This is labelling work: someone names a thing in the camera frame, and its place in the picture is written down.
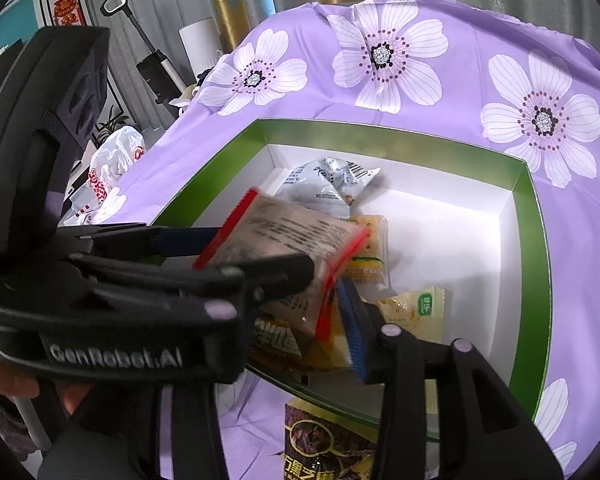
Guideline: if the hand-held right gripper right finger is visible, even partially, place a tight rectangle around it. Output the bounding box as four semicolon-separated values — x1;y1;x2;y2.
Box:
336;277;566;480

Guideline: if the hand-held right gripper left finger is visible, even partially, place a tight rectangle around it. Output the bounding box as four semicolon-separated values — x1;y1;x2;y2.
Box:
37;375;228;480

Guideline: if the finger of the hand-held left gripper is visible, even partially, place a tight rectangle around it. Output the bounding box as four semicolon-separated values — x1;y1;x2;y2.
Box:
55;221;222;262
0;252;316;337

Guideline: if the orange rice cracker packet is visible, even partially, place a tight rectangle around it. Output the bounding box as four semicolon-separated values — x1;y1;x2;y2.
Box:
300;332;361;373

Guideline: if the beige red-edged snack packet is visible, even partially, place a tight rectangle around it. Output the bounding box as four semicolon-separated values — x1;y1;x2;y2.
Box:
192;187;373;343

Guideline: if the orange panda snack packet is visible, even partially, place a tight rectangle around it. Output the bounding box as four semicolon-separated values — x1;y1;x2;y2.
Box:
247;317;311;368

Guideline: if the soda cracker packet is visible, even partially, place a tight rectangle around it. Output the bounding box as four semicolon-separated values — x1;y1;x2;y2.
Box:
340;214;388;286

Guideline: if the green cardboard box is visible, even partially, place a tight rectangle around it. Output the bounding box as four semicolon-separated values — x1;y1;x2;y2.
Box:
147;117;553;441

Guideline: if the person's left hand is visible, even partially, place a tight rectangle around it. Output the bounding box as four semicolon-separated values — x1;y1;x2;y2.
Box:
0;340;98;428

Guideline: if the pale yellow snack packet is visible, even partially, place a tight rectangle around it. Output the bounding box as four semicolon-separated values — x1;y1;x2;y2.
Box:
377;285;448;346

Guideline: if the white plastic bag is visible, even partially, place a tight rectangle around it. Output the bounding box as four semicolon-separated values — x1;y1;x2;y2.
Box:
60;126;148;226

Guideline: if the potted plant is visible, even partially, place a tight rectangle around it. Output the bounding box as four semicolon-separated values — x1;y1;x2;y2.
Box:
92;105;131;146

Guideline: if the white snack packet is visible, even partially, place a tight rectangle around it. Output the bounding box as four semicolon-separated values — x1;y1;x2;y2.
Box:
275;156;383;218

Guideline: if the dark sesame snack packet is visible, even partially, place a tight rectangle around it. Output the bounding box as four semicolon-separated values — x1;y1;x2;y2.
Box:
284;397;381;480

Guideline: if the upright vacuum cleaner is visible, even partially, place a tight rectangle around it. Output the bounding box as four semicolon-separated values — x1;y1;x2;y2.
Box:
101;0;178;116

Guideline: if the white appliance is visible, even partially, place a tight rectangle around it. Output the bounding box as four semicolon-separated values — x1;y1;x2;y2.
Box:
178;17;226;81

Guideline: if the purple floral cloth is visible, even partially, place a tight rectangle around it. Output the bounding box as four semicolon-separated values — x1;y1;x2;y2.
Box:
62;0;600;480

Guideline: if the teal wall picture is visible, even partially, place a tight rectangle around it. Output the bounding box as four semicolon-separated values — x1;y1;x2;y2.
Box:
0;0;46;76

